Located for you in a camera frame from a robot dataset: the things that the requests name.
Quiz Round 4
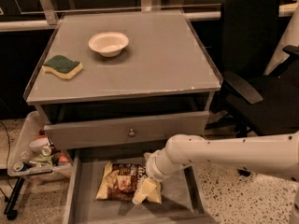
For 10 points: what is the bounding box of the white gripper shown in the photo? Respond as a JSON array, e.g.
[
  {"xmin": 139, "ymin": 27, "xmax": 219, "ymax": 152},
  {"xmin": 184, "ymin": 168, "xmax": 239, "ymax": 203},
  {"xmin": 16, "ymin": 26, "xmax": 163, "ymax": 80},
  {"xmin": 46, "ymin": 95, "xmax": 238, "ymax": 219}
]
[{"xmin": 132, "ymin": 148, "xmax": 181, "ymax": 204}]

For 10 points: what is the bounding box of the brown chip bag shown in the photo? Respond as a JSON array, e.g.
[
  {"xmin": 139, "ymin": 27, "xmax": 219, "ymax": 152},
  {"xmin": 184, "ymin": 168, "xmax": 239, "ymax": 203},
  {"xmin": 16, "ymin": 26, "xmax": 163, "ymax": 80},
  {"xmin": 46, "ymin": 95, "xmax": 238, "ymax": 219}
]
[{"xmin": 95, "ymin": 161, "xmax": 162, "ymax": 204}]

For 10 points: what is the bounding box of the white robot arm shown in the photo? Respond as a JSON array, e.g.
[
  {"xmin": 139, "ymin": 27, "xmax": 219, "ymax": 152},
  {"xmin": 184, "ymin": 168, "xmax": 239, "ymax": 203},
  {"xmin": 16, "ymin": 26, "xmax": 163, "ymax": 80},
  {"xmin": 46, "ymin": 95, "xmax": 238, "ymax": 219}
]
[{"xmin": 133, "ymin": 133, "xmax": 299, "ymax": 204}]

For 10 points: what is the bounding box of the grey top drawer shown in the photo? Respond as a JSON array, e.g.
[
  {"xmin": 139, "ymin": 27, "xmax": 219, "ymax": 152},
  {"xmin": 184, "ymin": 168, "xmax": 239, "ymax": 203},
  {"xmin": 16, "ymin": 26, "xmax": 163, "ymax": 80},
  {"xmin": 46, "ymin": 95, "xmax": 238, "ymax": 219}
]
[{"xmin": 44, "ymin": 111, "xmax": 209, "ymax": 149}]

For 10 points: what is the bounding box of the round metal drawer knob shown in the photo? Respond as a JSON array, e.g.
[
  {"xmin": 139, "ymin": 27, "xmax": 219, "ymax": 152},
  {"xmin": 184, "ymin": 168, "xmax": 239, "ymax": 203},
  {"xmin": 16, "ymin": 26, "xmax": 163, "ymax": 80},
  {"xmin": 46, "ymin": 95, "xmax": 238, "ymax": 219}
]
[{"xmin": 128, "ymin": 129, "xmax": 136, "ymax": 137}]

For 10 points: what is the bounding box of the grey open middle drawer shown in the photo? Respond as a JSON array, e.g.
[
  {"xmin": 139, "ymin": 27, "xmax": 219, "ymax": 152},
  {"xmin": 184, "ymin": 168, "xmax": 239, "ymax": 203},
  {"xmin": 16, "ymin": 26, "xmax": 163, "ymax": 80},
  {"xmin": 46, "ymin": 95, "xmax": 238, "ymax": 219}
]
[{"xmin": 63, "ymin": 146, "xmax": 217, "ymax": 224}]

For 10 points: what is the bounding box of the grey drawer cabinet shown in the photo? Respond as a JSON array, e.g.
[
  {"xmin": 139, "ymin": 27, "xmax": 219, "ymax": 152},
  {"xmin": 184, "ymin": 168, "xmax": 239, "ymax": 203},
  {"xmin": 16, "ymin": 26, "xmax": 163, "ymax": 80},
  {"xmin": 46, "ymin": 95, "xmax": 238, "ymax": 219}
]
[{"xmin": 23, "ymin": 9, "xmax": 224, "ymax": 156}]

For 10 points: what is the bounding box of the white cup in bin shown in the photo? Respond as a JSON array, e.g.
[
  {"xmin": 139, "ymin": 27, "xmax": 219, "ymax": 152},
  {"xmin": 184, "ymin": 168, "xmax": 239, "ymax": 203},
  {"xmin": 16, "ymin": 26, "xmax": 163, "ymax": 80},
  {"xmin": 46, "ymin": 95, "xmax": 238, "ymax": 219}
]
[{"xmin": 29, "ymin": 137, "xmax": 50, "ymax": 153}]

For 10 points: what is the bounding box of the white paper bowl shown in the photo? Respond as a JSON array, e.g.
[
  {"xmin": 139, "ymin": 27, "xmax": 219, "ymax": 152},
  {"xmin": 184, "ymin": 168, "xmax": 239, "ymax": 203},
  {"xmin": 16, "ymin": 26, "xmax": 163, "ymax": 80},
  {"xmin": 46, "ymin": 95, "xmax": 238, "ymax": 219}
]
[{"xmin": 89, "ymin": 32, "xmax": 129, "ymax": 57}]

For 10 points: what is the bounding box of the green yellow sponge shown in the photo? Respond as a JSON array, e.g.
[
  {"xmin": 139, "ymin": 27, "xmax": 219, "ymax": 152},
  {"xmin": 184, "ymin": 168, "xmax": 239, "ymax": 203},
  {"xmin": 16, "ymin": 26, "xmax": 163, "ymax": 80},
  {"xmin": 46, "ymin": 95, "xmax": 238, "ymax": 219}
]
[{"xmin": 42, "ymin": 55, "xmax": 83, "ymax": 80}]

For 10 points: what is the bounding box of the black stand leg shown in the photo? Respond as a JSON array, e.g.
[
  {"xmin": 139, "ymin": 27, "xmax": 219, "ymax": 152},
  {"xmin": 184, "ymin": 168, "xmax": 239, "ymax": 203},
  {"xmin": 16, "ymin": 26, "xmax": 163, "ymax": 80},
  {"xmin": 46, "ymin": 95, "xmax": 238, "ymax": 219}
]
[{"xmin": 4, "ymin": 177, "xmax": 24, "ymax": 220}]

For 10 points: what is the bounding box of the metal railing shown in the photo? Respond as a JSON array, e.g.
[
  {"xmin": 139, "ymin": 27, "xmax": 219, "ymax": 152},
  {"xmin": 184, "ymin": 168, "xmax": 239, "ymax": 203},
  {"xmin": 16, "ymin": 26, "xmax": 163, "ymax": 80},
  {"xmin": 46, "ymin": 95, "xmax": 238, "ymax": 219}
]
[{"xmin": 0, "ymin": 0, "xmax": 299, "ymax": 34}]

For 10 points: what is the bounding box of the black office chair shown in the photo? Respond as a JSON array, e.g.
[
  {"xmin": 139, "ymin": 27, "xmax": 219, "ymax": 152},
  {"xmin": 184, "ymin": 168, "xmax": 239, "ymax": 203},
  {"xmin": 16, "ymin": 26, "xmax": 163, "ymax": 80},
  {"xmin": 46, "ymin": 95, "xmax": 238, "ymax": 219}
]
[{"xmin": 210, "ymin": 0, "xmax": 299, "ymax": 137}]

